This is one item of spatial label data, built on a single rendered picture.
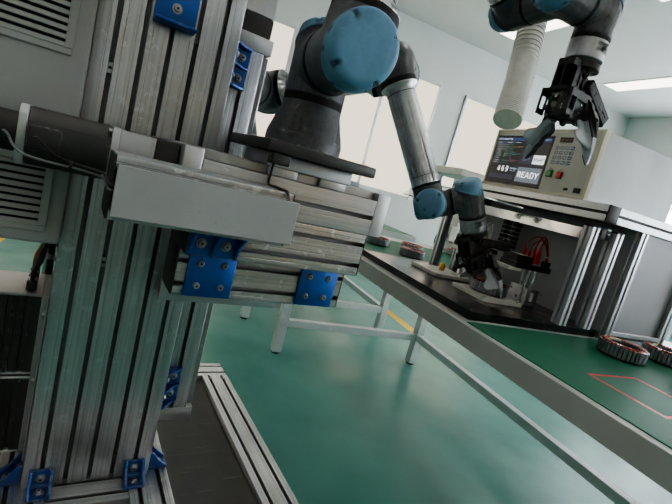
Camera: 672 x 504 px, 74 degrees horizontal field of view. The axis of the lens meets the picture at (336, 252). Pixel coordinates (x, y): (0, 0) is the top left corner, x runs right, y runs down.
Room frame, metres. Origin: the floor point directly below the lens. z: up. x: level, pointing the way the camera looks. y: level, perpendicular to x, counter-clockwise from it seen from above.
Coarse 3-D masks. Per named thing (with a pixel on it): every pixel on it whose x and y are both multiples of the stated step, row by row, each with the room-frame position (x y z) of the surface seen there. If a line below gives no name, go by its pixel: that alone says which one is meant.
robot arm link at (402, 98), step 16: (400, 48) 1.21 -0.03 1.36; (400, 64) 1.18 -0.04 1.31; (384, 80) 1.19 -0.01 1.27; (400, 80) 1.17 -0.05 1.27; (416, 80) 1.20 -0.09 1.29; (400, 96) 1.18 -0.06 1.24; (416, 96) 1.20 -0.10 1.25; (400, 112) 1.18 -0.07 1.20; (416, 112) 1.18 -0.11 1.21; (400, 128) 1.18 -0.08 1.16; (416, 128) 1.17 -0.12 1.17; (400, 144) 1.19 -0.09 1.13; (416, 144) 1.16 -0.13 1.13; (416, 160) 1.16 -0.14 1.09; (432, 160) 1.17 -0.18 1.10; (416, 176) 1.16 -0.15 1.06; (432, 176) 1.15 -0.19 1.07; (416, 192) 1.16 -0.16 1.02; (432, 192) 1.13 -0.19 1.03; (416, 208) 1.14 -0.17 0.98; (432, 208) 1.12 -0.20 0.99
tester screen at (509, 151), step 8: (504, 144) 1.65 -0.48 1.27; (512, 144) 1.62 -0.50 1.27; (520, 144) 1.58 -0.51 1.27; (544, 144) 1.49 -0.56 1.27; (496, 152) 1.68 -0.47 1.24; (504, 152) 1.64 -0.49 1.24; (512, 152) 1.61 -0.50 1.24; (520, 152) 1.57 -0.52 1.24; (536, 152) 1.51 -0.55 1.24; (544, 152) 1.48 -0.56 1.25; (496, 160) 1.67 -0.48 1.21; (504, 160) 1.63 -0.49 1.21; (512, 160) 1.59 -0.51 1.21; (496, 168) 1.65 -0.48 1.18; (512, 168) 1.58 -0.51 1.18; (488, 176) 1.68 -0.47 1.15; (528, 184) 1.50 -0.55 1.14; (536, 184) 1.47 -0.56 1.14
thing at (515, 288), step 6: (510, 288) 1.43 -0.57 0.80; (516, 288) 1.41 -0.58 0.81; (528, 288) 1.38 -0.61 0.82; (510, 294) 1.42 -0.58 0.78; (516, 294) 1.40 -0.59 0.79; (528, 294) 1.37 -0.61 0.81; (534, 294) 1.38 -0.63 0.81; (516, 300) 1.39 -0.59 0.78; (522, 300) 1.37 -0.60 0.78; (534, 300) 1.38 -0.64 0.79
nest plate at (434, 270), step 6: (414, 264) 1.59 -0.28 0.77; (420, 264) 1.57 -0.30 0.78; (426, 264) 1.62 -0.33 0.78; (426, 270) 1.52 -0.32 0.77; (432, 270) 1.51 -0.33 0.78; (438, 270) 1.54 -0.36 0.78; (444, 270) 1.58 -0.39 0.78; (450, 270) 1.63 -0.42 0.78; (438, 276) 1.48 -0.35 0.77; (444, 276) 1.49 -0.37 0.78; (450, 276) 1.50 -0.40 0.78; (456, 276) 1.52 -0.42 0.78; (468, 282) 1.53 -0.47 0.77
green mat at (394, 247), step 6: (390, 240) 2.42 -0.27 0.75; (366, 246) 1.92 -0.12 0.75; (372, 246) 1.97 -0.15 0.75; (378, 246) 2.02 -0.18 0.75; (390, 246) 2.14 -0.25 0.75; (396, 246) 2.21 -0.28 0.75; (384, 252) 1.88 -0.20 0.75; (390, 252) 1.93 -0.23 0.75; (396, 252) 1.98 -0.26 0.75; (426, 252) 2.30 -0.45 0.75; (444, 252) 2.54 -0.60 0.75; (426, 258) 2.05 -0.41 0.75; (444, 258) 2.24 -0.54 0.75; (450, 258) 2.32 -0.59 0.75
